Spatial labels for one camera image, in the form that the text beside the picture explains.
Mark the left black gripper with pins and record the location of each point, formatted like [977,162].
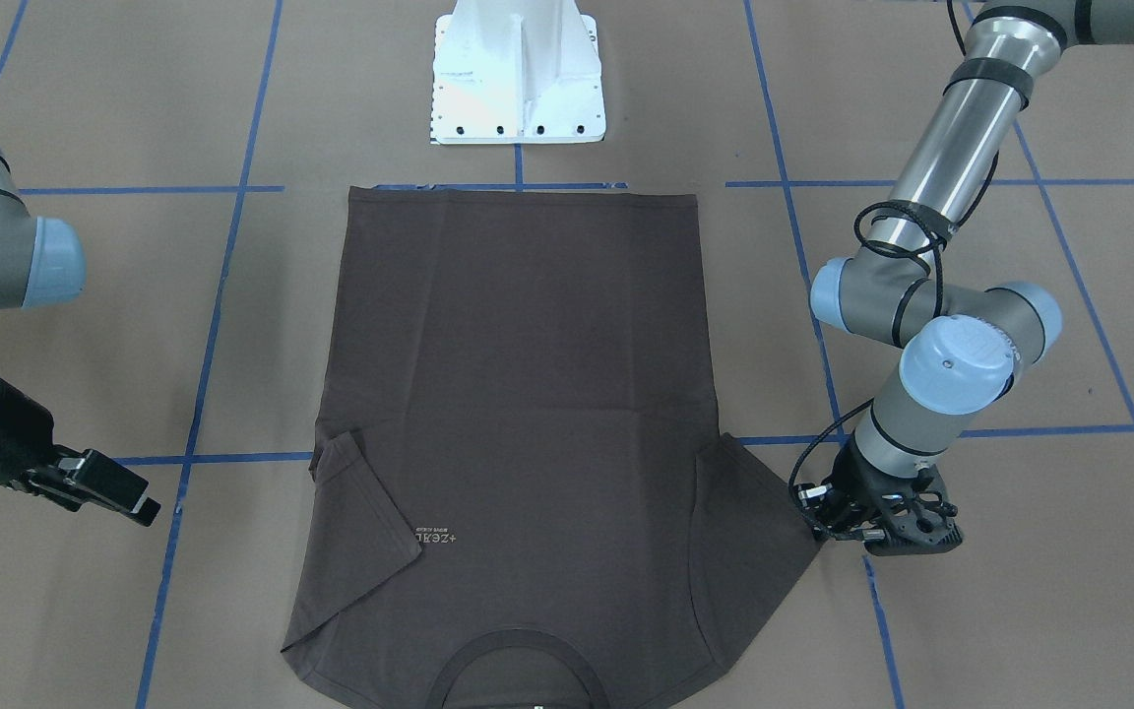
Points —
[859,480]

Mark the dark brown t-shirt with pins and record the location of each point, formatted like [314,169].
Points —
[522,493]

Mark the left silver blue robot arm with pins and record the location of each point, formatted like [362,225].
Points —
[960,349]

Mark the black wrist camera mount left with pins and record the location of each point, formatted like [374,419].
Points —
[939,531]

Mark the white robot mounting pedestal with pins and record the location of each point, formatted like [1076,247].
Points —
[517,72]

